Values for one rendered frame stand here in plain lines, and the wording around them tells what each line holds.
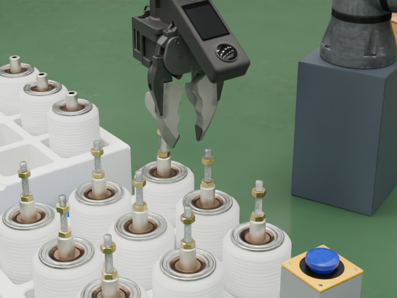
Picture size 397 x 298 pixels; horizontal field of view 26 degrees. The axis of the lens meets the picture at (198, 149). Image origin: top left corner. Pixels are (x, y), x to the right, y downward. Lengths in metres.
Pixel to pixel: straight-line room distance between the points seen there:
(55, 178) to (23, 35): 1.30
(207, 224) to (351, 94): 0.54
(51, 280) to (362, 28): 0.81
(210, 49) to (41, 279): 0.42
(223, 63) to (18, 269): 0.50
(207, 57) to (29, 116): 0.82
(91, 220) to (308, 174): 0.63
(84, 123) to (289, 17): 1.49
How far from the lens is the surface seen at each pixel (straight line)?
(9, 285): 1.26
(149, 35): 1.00
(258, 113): 2.20
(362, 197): 1.76
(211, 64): 0.92
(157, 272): 1.14
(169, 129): 1.02
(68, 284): 1.16
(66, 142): 1.60
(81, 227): 1.31
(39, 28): 2.88
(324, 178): 1.78
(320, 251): 1.04
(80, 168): 1.58
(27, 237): 1.24
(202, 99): 1.03
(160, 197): 1.34
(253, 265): 1.18
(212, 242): 1.27
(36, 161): 1.66
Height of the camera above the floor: 0.90
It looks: 26 degrees down
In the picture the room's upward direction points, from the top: straight up
